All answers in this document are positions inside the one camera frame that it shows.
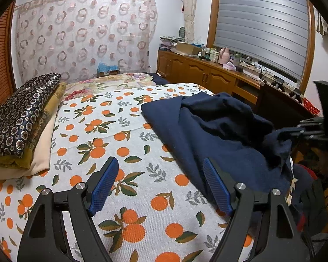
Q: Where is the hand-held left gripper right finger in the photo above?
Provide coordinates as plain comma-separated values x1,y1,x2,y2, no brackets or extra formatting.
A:
203,157,313,262

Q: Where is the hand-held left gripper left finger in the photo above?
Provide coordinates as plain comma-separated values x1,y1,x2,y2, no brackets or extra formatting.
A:
16,156,119,262

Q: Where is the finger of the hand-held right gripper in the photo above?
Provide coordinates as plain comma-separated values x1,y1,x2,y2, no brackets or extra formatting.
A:
275,127,328,142
297,117,325,131

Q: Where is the navy t-shirt with orange print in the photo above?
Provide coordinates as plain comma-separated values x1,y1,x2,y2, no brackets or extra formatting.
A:
141,92,294,194

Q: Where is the pile of dark clothes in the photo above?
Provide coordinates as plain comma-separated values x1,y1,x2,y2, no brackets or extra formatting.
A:
286,158,328,252

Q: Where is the red plastic basket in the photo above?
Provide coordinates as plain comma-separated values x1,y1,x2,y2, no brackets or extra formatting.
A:
301,97,320,115

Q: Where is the dark brown chair back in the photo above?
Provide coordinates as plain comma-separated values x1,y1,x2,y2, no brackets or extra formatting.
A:
258,83,319,131

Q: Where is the white orange-fruit print bed sheet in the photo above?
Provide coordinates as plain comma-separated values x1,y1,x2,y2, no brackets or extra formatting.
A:
0,83,260,262

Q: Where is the beige folded cloth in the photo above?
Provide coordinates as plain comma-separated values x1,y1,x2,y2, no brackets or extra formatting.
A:
0,109,59,181

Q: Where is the hanging pale cloth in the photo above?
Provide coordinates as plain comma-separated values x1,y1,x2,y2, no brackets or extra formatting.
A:
316,14,328,37

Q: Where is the stack of folded blankets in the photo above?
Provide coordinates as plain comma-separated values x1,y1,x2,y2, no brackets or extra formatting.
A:
0,82,67,170

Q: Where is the beige floral blanket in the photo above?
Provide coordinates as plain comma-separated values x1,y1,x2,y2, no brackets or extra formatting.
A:
61,72,156,103

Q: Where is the window with grey blind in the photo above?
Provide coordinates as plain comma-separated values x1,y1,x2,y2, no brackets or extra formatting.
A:
207,0,316,95

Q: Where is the dark circle-pattern folded cloth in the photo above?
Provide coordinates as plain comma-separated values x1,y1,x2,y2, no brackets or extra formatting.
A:
0,72,62,159

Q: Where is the pink jug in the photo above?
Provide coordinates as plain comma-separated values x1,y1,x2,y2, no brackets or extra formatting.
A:
218,47,231,65

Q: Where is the blue crumpled bag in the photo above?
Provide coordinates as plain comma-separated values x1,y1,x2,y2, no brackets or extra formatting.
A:
98,62,119,73

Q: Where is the navy blanket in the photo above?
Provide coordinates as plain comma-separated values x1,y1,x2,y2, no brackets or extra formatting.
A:
148,72,170,86

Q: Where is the wooden cabinet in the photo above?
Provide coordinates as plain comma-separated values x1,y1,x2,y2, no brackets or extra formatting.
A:
156,48,265,105

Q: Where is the group of small bottles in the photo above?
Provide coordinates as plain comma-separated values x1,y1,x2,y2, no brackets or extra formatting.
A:
198,48,219,62

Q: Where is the cardboard box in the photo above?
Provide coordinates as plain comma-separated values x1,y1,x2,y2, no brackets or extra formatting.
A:
176,42,203,55

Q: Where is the stack of folded cloths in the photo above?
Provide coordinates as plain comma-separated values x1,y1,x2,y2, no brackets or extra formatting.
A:
160,35,182,51

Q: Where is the louvred wooden door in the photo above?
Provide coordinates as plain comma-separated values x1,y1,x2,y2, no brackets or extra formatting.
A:
0,1,17,112

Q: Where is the beige patterned drape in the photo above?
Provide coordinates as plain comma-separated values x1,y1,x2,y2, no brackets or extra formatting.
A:
182,0,199,44

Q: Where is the circle-pattern sheer wall curtain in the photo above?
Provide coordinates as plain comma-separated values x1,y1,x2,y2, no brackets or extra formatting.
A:
16,0,158,85

